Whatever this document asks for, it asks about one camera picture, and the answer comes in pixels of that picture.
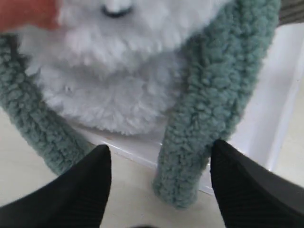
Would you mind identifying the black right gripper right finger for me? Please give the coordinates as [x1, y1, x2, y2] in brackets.
[210, 140, 304, 228]

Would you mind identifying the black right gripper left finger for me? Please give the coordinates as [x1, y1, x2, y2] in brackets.
[0, 145, 112, 228]

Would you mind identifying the green fuzzy scarf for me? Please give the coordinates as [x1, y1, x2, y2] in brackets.
[0, 0, 281, 209]

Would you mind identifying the white plush snowman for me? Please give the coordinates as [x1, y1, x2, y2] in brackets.
[0, 0, 304, 135]

